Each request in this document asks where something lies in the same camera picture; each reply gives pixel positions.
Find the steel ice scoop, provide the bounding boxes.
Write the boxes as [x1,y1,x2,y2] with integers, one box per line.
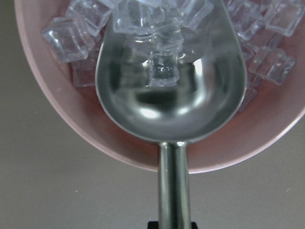
[95,0,247,229]

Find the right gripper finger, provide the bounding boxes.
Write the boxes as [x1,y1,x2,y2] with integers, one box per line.
[147,221,198,229]

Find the clear ice cubes pile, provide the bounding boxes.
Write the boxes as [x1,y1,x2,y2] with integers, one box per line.
[42,0,305,110]

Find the pink bowl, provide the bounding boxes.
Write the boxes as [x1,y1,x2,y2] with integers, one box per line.
[15,0,305,174]

